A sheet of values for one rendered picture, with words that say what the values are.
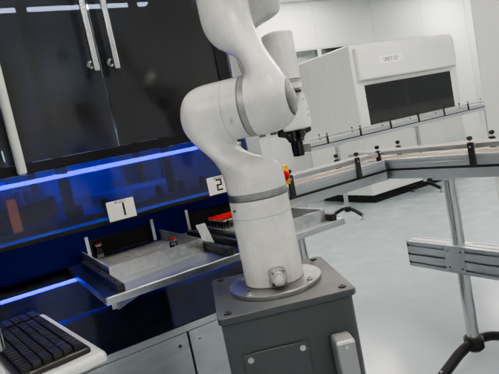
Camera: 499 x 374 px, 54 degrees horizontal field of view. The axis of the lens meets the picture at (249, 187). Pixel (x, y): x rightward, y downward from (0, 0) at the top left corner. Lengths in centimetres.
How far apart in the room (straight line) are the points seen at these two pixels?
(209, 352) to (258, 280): 80
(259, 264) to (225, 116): 29
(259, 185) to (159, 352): 88
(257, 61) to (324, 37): 721
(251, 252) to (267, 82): 32
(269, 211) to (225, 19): 37
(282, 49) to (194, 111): 44
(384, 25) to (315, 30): 148
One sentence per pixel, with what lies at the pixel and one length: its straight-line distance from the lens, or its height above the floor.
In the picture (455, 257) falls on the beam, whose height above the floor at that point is 50.
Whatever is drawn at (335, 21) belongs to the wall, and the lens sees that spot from 835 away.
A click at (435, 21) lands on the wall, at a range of 1006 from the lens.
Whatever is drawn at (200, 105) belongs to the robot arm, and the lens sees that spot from 95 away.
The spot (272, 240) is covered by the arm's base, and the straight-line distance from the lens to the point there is 94.
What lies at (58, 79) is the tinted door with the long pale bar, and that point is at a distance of 155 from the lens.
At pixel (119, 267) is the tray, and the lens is 129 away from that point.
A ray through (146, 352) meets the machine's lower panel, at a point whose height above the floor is 57.
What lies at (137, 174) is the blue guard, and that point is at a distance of 156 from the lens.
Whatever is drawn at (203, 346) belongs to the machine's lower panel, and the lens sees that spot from 172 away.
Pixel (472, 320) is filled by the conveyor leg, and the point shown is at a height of 22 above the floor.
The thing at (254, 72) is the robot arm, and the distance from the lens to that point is 92.
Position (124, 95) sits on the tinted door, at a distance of 159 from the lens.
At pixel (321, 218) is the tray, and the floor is 89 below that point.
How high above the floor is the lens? 117
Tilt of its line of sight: 6 degrees down
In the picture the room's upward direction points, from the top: 11 degrees counter-clockwise
